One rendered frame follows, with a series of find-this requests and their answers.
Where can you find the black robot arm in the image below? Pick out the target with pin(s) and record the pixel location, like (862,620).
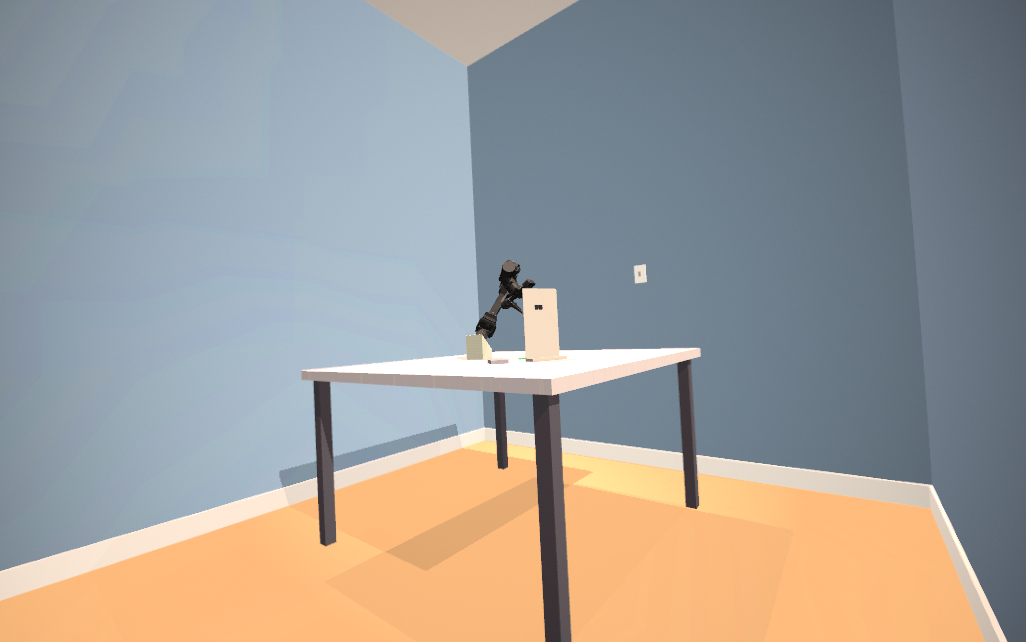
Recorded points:
(487,323)

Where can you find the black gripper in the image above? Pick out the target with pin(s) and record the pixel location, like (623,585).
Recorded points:
(514,291)

